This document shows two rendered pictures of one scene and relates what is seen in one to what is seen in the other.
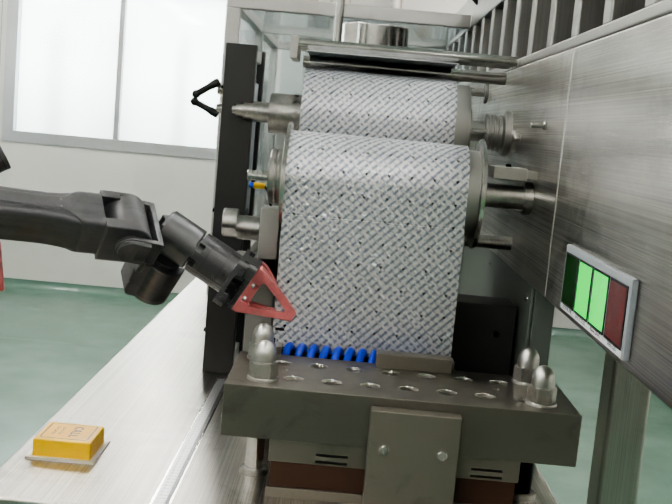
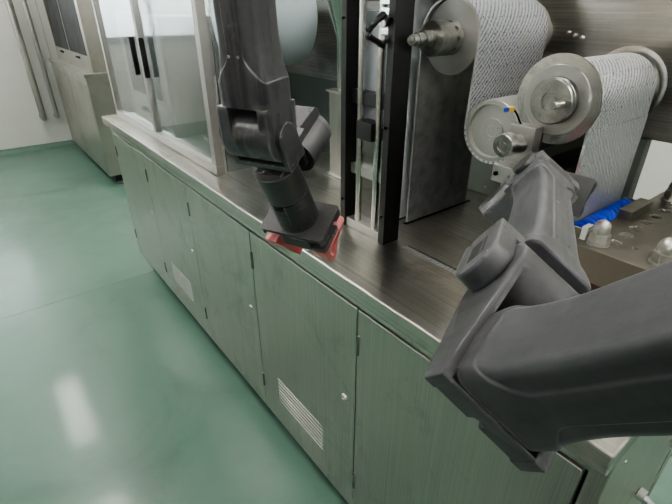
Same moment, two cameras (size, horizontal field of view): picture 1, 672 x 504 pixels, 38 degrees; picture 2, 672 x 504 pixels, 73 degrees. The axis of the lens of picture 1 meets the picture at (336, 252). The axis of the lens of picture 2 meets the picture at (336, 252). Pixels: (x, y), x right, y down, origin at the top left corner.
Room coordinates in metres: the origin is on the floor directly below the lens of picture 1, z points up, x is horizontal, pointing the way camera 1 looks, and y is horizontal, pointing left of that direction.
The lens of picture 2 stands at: (0.93, 0.86, 1.39)
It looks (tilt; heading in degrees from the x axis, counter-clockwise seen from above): 29 degrees down; 322
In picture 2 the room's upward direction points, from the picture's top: straight up
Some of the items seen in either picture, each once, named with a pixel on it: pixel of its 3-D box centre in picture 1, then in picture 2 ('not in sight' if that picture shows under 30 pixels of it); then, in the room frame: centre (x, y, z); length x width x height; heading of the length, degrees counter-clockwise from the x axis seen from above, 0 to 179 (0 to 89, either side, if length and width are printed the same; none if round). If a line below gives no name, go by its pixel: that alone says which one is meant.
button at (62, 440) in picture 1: (69, 440); not in sight; (1.16, 0.31, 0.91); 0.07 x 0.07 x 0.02; 0
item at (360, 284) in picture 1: (366, 292); (604, 172); (1.26, -0.04, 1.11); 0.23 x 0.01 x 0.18; 90
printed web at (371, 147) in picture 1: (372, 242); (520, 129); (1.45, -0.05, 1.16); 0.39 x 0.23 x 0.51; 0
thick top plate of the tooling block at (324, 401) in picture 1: (397, 405); (663, 241); (1.14, -0.09, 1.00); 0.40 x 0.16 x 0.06; 90
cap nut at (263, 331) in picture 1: (262, 340); (601, 231); (1.19, 0.08, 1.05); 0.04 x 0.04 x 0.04
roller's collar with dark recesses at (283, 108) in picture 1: (288, 114); (441, 38); (1.57, 0.09, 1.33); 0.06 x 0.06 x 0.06; 0
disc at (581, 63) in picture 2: (286, 176); (557, 100); (1.32, 0.08, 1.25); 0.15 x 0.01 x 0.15; 0
